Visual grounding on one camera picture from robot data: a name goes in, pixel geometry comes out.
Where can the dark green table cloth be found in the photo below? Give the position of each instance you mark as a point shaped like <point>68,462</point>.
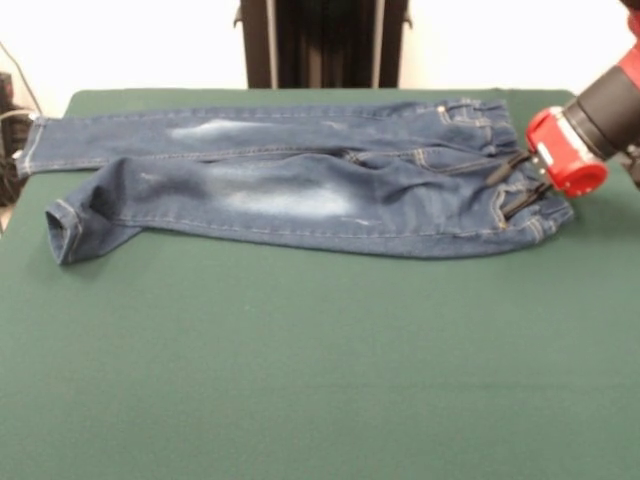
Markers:
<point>250,350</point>

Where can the blue denim jeans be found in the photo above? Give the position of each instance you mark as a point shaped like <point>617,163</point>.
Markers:
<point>300,200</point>

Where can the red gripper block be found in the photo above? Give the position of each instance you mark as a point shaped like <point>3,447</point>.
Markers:
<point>565,155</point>

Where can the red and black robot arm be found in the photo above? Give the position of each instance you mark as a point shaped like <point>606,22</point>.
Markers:
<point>610,105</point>

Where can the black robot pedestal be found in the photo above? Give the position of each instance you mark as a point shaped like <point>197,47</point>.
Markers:
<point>325,45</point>

